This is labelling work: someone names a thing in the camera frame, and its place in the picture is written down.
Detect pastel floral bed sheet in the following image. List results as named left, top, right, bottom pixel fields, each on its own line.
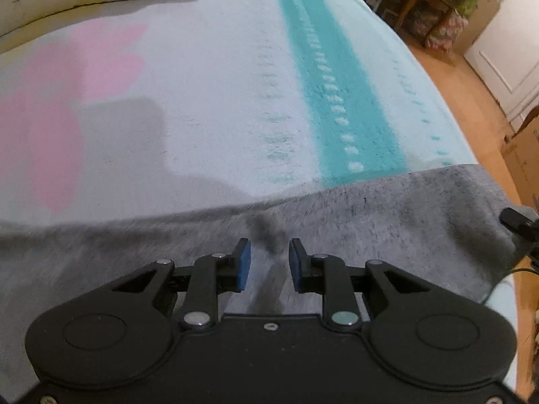
left=0, top=0, right=519, bottom=388

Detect cardboard box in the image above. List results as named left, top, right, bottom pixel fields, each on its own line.
left=502, top=106, right=539, bottom=211

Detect floral storage bag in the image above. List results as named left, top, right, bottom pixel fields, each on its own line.
left=405, top=0, right=469, bottom=53

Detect white door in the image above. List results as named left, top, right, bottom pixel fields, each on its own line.
left=465, top=0, right=538, bottom=130

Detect grey knit pants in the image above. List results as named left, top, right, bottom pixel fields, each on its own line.
left=1, top=165, right=531, bottom=400

